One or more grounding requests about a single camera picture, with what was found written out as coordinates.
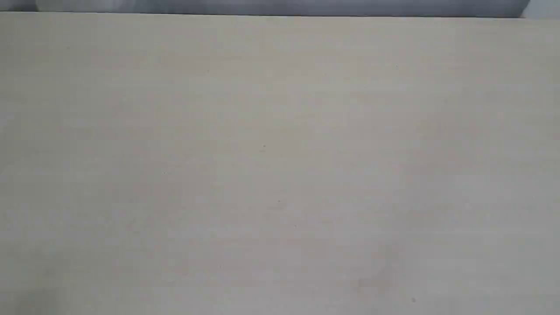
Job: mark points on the white backdrop curtain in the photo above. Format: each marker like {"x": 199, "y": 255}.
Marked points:
{"x": 535, "y": 9}

